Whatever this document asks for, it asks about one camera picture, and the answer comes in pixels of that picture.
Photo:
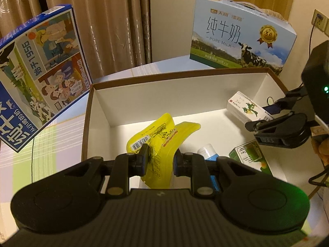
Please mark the green medicine box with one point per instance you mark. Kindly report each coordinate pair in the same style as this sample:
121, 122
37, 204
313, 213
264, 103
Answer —
246, 154

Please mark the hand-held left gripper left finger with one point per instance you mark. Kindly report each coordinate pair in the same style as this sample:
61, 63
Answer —
140, 164

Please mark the light blue milk carton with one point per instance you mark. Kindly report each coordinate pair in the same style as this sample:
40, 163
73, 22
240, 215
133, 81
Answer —
218, 30

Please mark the person's right hand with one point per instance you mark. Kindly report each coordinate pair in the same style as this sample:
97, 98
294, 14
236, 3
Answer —
323, 149

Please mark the yellow snack packet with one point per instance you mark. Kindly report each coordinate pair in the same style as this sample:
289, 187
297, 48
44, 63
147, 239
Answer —
164, 139

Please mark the white medicine box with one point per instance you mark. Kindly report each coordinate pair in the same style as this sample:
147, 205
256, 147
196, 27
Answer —
244, 105

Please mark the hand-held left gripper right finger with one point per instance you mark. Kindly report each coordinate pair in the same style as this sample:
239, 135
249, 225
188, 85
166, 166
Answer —
176, 167

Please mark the brown cardboard box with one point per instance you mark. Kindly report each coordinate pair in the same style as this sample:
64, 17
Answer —
154, 100

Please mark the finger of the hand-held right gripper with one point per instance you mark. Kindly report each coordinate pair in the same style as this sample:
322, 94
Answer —
272, 108
277, 123

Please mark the brown plain curtain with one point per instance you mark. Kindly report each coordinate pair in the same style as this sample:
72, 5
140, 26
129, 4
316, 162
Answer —
102, 25

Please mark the blue sachet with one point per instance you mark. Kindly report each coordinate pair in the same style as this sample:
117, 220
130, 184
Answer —
214, 185

